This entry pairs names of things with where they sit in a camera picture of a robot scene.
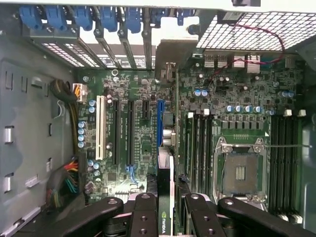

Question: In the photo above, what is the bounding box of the black intrusion switch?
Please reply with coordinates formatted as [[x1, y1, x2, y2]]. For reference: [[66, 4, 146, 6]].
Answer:
[[217, 11, 242, 25]]

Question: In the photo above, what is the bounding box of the long black expansion slot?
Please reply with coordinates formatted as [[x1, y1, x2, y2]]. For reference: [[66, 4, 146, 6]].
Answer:
[[112, 98, 121, 166], [126, 99, 136, 166]]

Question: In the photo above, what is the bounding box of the metal rear port block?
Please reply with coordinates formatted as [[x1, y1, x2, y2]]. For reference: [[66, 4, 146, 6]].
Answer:
[[232, 55, 247, 69], [203, 53, 229, 69]]

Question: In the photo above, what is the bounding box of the dark grey open PC case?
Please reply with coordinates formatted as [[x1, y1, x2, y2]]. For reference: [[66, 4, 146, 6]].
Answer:
[[0, 0, 316, 237]]

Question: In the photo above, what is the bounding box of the yellow and black power cable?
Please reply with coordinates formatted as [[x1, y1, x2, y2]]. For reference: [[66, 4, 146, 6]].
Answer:
[[49, 78, 89, 158]]

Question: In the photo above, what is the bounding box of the socket locking lever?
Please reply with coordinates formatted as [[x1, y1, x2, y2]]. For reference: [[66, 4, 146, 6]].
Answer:
[[256, 144, 314, 149]]

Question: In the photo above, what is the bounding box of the multicoloured power cable bundle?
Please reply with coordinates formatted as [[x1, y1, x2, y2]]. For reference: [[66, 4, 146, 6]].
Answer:
[[45, 158, 81, 216]]

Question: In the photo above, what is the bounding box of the blue SATA port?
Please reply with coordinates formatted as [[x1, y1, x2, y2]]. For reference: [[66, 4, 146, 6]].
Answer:
[[125, 164, 138, 184]]

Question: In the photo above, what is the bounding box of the CPU socket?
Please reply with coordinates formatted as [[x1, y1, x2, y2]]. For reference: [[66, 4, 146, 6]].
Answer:
[[214, 136, 270, 198]]

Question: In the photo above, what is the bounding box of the short black expansion slot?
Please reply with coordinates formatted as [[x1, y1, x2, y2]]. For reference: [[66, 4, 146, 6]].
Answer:
[[141, 99, 151, 119]]

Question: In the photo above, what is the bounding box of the white expansion slot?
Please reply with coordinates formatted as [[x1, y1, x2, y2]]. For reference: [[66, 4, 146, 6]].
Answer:
[[95, 95, 107, 160]]

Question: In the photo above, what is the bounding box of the red and black wire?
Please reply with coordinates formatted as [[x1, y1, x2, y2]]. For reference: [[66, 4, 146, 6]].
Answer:
[[209, 23, 286, 83]]

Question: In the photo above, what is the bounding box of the blue card retention latch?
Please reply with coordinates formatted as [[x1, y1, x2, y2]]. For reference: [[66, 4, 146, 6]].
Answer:
[[125, 7, 143, 35], [73, 6, 94, 32], [45, 6, 68, 31], [19, 6, 42, 30], [150, 8, 169, 28], [100, 6, 117, 33]]

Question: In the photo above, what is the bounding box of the installed RAM stick with labels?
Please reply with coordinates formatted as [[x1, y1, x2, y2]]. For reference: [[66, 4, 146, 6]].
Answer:
[[185, 112, 196, 192]]

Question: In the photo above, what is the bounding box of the green motherboard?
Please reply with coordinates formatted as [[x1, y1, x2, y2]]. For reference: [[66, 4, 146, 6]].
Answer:
[[74, 55, 306, 218]]

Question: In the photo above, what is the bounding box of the blue expansion slot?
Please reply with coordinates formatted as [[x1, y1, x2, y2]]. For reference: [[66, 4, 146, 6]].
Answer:
[[157, 99, 165, 147]]

